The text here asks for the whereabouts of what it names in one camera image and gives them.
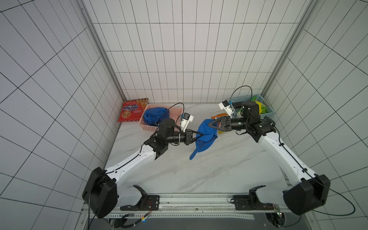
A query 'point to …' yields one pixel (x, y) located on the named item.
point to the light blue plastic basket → (246, 98)
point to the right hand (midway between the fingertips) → (205, 128)
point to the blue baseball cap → (204, 142)
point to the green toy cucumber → (254, 98)
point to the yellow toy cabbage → (262, 109)
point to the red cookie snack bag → (132, 109)
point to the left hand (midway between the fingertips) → (199, 138)
